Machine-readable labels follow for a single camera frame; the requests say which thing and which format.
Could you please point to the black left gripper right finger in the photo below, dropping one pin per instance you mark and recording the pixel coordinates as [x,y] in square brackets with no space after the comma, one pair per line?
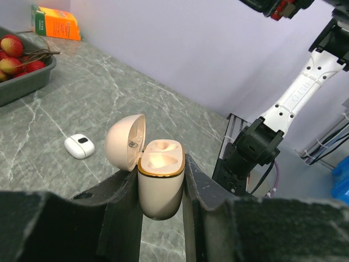
[219,226]

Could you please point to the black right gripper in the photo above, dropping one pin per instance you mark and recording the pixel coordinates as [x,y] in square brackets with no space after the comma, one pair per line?
[277,9]

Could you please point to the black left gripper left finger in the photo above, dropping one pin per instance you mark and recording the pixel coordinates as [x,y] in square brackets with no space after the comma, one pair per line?
[103,223]

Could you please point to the white earbuds charging case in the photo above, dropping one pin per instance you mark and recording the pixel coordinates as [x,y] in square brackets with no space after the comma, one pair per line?
[79,146]

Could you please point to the pink earbuds charging case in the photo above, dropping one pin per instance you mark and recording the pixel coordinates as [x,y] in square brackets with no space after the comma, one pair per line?
[160,165]

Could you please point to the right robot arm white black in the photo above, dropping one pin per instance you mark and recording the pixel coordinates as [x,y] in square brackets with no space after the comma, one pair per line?
[258,143]

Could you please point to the blue plastic bin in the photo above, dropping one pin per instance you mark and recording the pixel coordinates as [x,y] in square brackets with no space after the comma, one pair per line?
[340,181]

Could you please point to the dark grey fruit tray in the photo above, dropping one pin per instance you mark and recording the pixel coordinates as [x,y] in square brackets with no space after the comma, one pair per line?
[17,88]

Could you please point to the red lychee bunch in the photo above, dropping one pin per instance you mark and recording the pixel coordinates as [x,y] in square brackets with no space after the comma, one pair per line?
[17,61]

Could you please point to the orange juice box far right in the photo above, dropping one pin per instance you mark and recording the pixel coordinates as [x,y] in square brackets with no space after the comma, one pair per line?
[54,23]

